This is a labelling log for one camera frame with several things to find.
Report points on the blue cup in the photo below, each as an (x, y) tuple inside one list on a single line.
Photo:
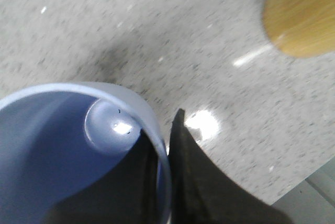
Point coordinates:
[(58, 139)]

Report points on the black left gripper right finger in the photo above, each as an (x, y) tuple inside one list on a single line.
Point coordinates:
[(202, 193)]

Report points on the bamboo cylinder holder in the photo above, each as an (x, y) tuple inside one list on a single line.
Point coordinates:
[(300, 28)]

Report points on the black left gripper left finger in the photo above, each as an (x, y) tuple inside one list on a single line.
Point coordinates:
[(126, 194)]

